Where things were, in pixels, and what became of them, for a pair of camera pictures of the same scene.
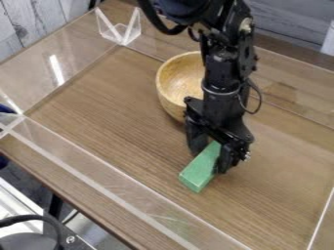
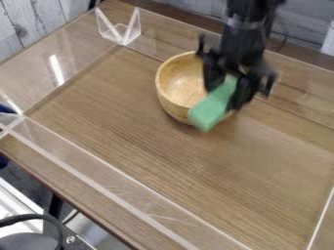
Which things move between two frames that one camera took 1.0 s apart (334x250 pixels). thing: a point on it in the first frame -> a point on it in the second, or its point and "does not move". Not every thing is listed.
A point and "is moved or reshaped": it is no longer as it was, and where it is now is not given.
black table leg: [55, 206] does not move
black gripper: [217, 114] -> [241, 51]
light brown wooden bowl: [178, 81] does not move
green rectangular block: [198, 172] is moved or reshaped
